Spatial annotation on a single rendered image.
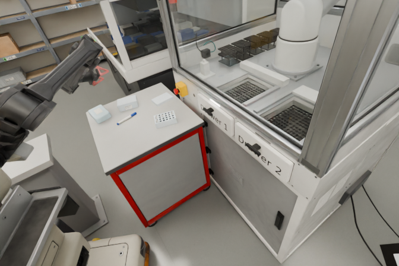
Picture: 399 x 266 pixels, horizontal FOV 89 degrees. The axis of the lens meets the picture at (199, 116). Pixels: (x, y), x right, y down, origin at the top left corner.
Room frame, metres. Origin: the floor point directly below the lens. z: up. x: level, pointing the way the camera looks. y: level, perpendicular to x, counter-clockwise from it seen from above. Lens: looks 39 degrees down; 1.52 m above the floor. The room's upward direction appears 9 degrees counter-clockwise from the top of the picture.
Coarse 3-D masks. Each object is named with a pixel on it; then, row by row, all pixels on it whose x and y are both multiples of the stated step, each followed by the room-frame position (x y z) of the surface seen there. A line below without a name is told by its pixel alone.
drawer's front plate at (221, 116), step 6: (198, 96) 0.92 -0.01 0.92; (198, 102) 0.93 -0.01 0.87; (204, 102) 0.87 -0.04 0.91; (210, 102) 0.84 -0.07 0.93; (216, 108) 0.78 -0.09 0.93; (216, 114) 0.78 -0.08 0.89; (222, 114) 0.73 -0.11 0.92; (228, 114) 0.72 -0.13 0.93; (216, 120) 0.78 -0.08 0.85; (222, 120) 0.74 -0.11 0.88; (228, 120) 0.70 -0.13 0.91; (222, 126) 0.74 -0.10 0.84; (228, 126) 0.70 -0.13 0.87; (228, 132) 0.70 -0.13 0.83
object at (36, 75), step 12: (24, 0) 4.07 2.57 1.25; (24, 12) 4.05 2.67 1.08; (36, 12) 3.75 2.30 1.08; (48, 12) 3.83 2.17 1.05; (0, 24) 3.50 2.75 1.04; (36, 24) 3.71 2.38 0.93; (60, 36) 4.21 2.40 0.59; (72, 36) 4.10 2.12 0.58; (24, 48) 3.79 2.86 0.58; (36, 48) 3.62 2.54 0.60; (48, 48) 3.69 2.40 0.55; (0, 60) 3.35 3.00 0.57; (60, 60) 4.10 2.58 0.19; (36, 72) 3.75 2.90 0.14; (48, 72) 3.66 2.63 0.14; (12, 84) 3.32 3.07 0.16; (24, 84) 3.38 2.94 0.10
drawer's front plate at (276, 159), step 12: (240, 132) 0.62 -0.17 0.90; (252, 132) 0.58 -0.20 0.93; (240, 144) 0.62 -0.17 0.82; (252, 144) 0.56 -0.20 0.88; (264, 144) 0.51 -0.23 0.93; (264, 156) 0.50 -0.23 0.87; (276, 156) 0.45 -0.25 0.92; (276, 168) 0.44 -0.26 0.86; (288, 168) 0.40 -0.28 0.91; (288, 180) 0.40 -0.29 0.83
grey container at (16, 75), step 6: (18, 66) 3.71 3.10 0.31; (0, 72) 3.56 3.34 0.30; (6, 72) 3.60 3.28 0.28; (12, 72) 3.64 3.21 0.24; (18, 72) 3.46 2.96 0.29; (24, 72) 3.69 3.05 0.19; (0, 78) 3.32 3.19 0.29; (6, 78) 3.36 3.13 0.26; (12, 78) 3.40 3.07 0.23; (18, 78) 3.43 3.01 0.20; (24, 78) 3.46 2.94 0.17; (0, 84) 3.30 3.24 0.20; (6, 84) 3.33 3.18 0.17
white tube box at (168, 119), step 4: (168, 112) 0.98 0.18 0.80; (160, 116) 0.95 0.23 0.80; (164, 116) 0.95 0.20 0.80; (168, 116) 0.94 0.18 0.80; (172, 116) 0.93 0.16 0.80; (160, 120) 0.92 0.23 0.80; (164, 120) 0.92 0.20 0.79; (168, 120) 0.91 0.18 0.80; (172, 120) 0.91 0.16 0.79; (176, 120) 0.91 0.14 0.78; (156, 124) 0.89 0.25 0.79; (160, 124) 0.90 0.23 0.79; (164, 124) 0.90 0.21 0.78; (168, 124) 0.90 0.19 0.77; (172, 124) 0.91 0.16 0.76
